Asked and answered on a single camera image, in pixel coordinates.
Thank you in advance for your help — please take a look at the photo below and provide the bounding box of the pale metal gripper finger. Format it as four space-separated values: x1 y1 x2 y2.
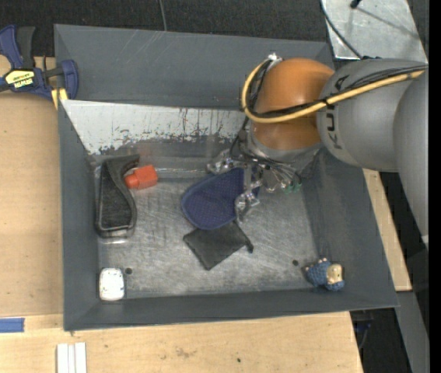
234 190 261 223
206 157 245 175

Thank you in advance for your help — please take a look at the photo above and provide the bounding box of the blue mesh pouch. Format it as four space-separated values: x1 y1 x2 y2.
180 166 246 232

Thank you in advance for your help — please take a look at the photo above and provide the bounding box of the grey metal bin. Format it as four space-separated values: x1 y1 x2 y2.
53 23 401 332

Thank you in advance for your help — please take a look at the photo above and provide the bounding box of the black square cloth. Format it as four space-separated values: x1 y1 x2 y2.
182 221 255 272

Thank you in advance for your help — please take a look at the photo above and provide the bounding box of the orange-red small bottle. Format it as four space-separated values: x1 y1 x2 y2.
123 164 159 190

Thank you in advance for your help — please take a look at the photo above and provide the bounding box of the blue toy animal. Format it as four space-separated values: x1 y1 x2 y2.
305 257 346 292

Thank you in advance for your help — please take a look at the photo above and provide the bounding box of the white small box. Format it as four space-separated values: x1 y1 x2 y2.
99 267 126 302

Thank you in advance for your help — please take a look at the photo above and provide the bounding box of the black brush with handle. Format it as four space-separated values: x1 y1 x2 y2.
94 154 141 239

